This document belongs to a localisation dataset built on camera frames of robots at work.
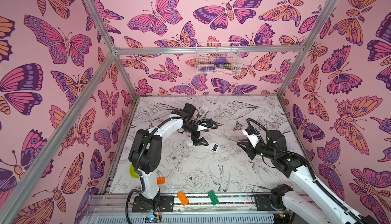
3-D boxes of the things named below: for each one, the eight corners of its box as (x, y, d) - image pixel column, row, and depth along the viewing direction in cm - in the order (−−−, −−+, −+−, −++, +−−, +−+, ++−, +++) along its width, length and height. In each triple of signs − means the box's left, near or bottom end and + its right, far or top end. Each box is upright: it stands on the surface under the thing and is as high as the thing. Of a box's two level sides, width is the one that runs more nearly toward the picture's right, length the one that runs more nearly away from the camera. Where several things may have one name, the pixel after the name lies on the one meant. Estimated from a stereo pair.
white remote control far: (197, 114, 112) (197, 112, 111) (202, 106, 117) (202, 104, 115) (204, 116, 110) (204, 115, 109) (209, 108, 115) (209, 107, 114)
